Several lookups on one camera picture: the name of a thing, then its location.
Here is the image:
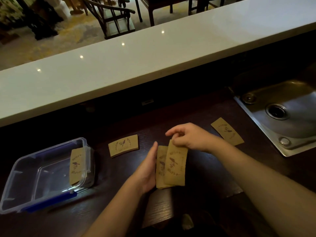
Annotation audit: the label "dark wooden chair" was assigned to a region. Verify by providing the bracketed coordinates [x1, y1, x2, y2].
[188, 0, 225, 15]

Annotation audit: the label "brown paper cup sleeve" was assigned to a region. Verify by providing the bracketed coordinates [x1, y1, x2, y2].
[156, 145, 175, 189]
[108, 134, 139, 158]
[69, 148, 86, 186]
[211, 117, 245, 146]
[164, 140, 188, 187]

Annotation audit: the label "dark carved wooden furniture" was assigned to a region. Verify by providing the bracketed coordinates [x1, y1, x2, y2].
[14, 0, 65, 41]

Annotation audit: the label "person's left hand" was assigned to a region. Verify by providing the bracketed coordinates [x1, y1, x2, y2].
[130, 141, 158, 194]

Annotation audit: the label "round sink drain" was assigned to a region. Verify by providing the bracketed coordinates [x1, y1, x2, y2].
[265, 103, 289, 121]

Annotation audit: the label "dark wooden armchair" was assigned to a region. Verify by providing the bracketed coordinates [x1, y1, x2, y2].
[81, 0, 136, 40]

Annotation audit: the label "person's left forearm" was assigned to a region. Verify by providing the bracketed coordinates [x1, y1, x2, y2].
[83, 178, 146, 237]

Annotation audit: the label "clear plastic container blue clips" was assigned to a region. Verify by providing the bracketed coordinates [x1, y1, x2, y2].
[0, 137, 96, 215]

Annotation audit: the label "person's right forearm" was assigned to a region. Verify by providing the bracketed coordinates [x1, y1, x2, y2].
[210, 138, 316, 237]

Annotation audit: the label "person's right hand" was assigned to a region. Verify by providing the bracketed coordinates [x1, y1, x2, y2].
[165, 122, 223, 154]

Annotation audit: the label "stainless steel sink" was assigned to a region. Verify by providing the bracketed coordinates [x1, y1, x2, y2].
[233, 79, 316, 157]

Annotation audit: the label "dark wooden table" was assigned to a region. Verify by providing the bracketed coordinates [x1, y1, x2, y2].
[134, 0, 193, 27]

